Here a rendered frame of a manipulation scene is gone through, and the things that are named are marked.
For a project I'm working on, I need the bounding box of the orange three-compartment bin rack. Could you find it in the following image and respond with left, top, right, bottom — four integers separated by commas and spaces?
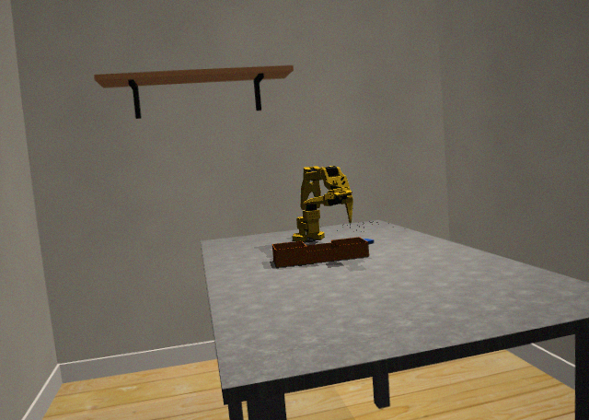
272, 237, 369, 267

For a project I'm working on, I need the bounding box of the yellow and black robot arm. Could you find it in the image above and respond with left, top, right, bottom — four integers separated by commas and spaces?
293, 166, 350, 241

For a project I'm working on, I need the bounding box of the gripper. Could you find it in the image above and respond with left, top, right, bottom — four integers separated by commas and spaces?
303, 188, 353, 224

